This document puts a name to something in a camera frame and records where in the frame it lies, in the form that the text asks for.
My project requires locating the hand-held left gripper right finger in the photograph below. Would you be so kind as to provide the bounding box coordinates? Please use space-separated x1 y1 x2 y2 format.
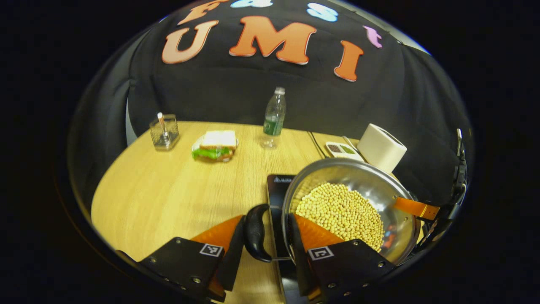
288 212 396 302

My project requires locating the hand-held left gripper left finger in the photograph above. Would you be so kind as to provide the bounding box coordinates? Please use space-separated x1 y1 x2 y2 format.
116 214 246 302

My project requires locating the steel pot with black handles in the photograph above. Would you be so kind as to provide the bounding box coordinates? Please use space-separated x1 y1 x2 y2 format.
244 158 421 266

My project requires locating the black induction cooktop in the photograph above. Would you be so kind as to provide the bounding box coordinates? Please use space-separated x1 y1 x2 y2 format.
267 174 313 304

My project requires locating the pile of soybeans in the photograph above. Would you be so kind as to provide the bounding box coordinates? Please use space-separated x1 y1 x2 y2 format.
295 182 384 252

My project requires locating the white toaster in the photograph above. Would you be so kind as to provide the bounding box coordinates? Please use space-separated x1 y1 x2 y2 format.
357 123 408 174

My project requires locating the white divided dish with grains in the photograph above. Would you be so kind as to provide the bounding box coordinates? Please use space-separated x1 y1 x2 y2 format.
325 141 364 162

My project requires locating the sandwich with lettuce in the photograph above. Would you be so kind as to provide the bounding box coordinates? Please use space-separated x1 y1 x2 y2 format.
192 130 239 162

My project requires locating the clear water bottle green label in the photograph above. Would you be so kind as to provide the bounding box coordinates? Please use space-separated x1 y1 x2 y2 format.
262 87 286 149

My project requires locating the metal mesh holder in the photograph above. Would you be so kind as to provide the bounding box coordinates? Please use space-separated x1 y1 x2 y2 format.
149 114 180 151

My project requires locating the black backdrop cloth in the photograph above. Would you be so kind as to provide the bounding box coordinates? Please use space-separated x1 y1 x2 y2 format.
67 0 473 203

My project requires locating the black power cable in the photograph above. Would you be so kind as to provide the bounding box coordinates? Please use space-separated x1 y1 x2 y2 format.
307 131 327 159

